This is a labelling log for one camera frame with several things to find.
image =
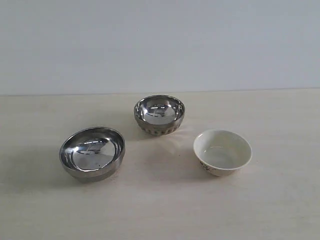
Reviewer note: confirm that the small ribbed steel bowl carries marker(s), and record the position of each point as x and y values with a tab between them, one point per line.
159	115

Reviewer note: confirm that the white ceramic floral bowl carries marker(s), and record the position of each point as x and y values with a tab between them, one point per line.
222	152

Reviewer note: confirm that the large stainless steel bowl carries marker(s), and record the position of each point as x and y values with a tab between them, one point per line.
92	154

